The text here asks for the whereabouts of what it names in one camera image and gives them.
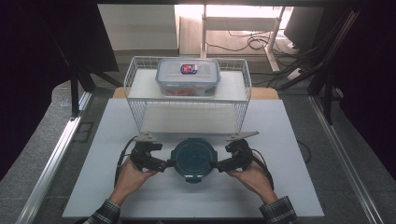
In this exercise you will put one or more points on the white power strip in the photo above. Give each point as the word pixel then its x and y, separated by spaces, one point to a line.
pixel 294 74

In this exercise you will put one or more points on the white cabinet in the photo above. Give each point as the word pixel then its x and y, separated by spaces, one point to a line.
pixel 138 26

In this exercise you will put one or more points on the rectangular clear lidded container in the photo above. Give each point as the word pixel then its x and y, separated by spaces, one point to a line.
pixel 187 76

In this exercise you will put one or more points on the person's left hand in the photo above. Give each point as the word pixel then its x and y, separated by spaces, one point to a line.
pixel 129 180

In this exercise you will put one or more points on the dark round lid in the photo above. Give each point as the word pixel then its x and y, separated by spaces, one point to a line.
pixel 193 159

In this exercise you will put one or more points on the black metal stand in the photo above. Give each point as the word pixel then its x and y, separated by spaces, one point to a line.
pixel 74 93
pixel 327 93

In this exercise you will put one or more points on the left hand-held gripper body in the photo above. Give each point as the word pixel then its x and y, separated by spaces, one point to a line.
pixel 141 155

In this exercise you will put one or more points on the dark monitor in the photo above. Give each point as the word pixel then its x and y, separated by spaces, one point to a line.
pixel 303 28

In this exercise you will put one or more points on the person's right hand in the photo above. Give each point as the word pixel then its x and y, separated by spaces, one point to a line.
pixel 253 180

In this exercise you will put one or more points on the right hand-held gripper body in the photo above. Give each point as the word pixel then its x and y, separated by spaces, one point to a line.
pixel 244 154

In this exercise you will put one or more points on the wooden table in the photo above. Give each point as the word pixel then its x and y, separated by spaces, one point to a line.
pixel 264 93

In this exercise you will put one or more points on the white desk frame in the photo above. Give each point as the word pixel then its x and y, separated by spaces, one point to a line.
pixel 239 23

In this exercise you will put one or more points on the aluminium rail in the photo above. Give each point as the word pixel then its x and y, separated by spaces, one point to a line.
pixel 51 168
pixel 345 165

